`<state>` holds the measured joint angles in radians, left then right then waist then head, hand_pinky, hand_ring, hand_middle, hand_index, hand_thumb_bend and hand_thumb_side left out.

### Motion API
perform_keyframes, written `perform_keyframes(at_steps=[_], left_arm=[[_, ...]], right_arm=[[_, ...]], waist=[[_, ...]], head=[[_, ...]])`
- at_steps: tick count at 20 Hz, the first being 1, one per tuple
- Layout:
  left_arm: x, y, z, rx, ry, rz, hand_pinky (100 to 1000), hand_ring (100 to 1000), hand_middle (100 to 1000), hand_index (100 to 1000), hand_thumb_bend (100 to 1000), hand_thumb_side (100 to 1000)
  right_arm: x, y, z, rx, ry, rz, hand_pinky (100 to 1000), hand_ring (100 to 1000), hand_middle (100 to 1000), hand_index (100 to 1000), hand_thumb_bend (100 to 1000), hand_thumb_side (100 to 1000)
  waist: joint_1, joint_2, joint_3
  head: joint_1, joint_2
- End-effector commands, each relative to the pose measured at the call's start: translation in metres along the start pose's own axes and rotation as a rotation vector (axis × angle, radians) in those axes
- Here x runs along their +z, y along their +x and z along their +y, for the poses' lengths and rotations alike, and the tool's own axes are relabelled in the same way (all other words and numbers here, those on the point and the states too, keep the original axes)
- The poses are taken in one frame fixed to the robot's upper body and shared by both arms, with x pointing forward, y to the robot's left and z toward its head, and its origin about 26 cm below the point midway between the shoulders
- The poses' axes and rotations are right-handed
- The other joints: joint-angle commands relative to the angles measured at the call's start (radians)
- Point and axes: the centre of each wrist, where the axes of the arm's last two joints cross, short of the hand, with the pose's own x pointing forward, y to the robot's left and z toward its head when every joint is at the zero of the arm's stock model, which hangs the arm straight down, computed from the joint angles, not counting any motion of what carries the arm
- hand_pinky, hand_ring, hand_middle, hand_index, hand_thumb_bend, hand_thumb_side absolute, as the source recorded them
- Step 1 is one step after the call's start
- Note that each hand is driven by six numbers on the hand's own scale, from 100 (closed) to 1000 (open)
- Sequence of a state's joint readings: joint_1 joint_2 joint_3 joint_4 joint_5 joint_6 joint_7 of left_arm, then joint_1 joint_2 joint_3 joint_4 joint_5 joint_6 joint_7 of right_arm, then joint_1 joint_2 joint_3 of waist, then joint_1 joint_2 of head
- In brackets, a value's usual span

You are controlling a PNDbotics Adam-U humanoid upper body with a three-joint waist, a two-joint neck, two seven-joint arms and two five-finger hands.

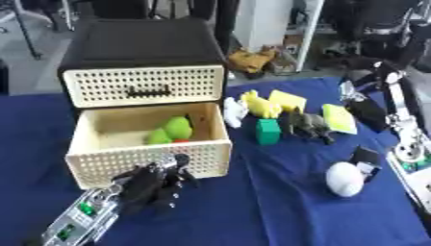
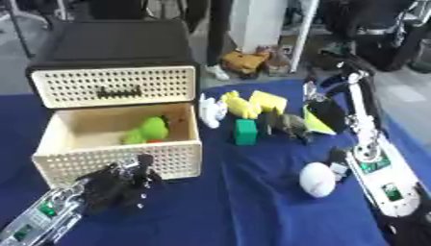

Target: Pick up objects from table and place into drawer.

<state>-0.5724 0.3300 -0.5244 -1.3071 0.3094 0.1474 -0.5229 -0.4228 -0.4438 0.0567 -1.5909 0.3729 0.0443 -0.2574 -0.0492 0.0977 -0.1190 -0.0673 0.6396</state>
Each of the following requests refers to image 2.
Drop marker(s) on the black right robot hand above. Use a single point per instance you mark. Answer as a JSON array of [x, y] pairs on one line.
[[328, 113]]

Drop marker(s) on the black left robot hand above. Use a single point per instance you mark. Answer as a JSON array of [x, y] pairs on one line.
[[115, 189]]

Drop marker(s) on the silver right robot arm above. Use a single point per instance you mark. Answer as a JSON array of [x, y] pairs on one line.
[[387, 182]]

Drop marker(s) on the yellow-green wedge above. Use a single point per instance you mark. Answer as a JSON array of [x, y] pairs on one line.
[[314, 123]]

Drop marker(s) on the grey animal toy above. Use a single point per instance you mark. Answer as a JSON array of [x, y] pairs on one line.
[[289, 125]]

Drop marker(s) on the yellow block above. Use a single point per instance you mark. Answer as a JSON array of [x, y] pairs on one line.
[[269, 101]]

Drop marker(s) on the small orange toy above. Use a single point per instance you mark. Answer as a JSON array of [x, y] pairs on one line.
[[155, 141]]

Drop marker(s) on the white ball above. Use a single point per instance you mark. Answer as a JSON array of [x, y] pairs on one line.
[[317, 180]]

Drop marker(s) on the pale pierced drawer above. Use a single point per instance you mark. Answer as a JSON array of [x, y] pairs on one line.
[[90, 125], [67, 86]]

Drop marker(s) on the green soft toy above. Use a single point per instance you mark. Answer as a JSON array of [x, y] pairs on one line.
[[151, 128]]

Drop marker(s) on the green block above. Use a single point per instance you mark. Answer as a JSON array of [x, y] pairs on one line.
[[245, 132]]

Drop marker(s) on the yellow soft toy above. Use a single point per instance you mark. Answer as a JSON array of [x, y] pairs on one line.
[[240, 105]]

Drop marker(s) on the black chair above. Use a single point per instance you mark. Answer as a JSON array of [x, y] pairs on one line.
[[376, 29]]

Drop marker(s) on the brown bag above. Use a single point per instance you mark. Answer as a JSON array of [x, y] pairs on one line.
[[244, 62]]

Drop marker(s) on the white panel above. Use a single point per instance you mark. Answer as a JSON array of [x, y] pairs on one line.
[[255, 22]]

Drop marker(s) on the white soft toy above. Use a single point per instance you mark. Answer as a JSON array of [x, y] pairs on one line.
[[210, 110]]

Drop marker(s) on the person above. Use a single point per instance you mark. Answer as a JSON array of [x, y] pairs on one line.
[[218, 38]]

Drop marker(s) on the black cabinet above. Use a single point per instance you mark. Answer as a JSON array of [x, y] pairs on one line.
[[118, 41]]

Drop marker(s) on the black tripod leg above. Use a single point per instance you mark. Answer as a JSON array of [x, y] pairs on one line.
[[19, 29]]

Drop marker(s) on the white post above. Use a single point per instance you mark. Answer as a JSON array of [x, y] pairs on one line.
[[303, 32]]

